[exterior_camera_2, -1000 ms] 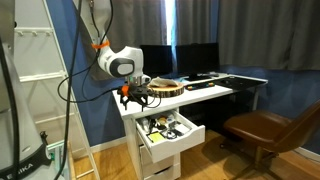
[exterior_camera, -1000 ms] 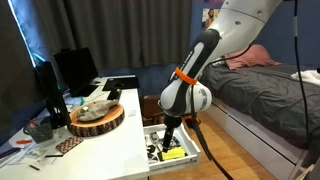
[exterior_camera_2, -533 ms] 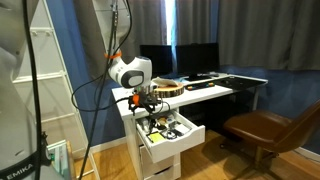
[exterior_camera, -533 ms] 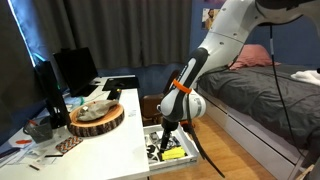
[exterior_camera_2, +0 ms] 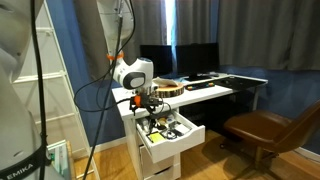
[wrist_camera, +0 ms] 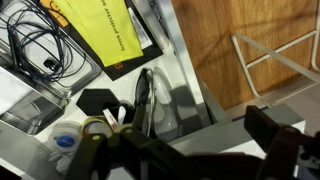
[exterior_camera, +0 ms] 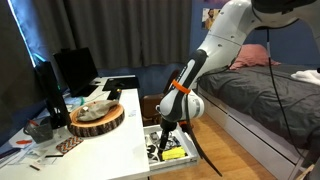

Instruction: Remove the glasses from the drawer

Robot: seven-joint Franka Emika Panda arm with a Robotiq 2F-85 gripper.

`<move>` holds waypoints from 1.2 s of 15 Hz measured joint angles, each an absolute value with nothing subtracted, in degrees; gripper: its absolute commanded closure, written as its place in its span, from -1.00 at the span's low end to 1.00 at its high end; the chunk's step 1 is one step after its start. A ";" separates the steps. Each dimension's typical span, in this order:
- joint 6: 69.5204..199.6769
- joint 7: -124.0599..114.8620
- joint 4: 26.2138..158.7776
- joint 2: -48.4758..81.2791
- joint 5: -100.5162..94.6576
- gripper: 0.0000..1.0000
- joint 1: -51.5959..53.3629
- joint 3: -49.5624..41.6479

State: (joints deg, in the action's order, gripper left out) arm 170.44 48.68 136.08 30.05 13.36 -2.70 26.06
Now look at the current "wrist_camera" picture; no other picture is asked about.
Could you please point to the metal tin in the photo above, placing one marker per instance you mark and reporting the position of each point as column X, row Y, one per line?
column 83, row 71

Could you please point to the white floss container blue label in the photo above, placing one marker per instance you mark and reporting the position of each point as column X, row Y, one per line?
column 65, row 141

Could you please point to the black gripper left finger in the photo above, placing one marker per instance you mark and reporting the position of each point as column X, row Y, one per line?
column 88, row 156

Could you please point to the black earphones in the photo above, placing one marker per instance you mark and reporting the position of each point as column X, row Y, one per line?
column 50, row 64

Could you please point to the white red tube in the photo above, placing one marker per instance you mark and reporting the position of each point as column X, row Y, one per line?
column 110, row 120

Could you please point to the black curved tool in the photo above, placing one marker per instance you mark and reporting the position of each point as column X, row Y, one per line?
column 143, row 88

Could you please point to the yellow box in drawer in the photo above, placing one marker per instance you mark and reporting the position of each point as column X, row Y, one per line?
column 100, row 30

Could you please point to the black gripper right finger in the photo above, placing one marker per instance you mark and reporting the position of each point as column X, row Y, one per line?
column 283, row 150

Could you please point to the white ladder shelf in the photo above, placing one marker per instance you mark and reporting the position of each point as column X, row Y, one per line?
column 276, row 56

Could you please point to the white desk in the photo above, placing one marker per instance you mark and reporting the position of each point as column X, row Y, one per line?
column 213, row 136

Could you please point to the black hexagonal piece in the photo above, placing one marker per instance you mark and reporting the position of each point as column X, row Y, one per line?
column 95, row 101

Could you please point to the black flat packet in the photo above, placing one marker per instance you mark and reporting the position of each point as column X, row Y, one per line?
column 133, row 68

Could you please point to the yellowish tape roll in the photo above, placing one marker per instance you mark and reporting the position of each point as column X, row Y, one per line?
column 86, row 124

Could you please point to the white open drawer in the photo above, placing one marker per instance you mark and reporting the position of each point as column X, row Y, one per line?
column 126, row 86

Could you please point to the metal tin lid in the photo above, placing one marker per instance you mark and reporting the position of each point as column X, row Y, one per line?
column 33, row 113

